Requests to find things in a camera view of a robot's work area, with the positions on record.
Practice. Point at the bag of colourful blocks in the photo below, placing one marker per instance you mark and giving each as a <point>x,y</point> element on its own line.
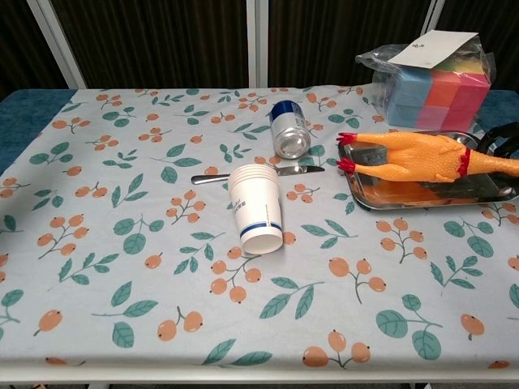
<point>438,97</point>

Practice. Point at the floral tablecloth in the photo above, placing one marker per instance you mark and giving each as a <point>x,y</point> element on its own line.
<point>162,263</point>

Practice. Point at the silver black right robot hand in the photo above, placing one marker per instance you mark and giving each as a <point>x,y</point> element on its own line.
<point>511,150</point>

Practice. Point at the white paper card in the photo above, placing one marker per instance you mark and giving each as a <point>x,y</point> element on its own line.
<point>434,48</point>

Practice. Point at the white partition post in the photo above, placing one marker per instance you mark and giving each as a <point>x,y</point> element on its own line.
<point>57,44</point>
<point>257,40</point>
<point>434,18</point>

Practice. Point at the rectangular metal tray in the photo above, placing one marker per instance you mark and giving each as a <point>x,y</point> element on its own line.
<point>389,198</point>

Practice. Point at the blue and silver can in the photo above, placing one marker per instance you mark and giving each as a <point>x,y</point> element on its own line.
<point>288,129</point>

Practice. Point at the orange rubber chicken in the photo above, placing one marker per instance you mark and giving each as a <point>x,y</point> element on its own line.
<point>421,156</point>

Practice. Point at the white paper cup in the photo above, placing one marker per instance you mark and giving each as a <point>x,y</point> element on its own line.
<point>255,210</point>

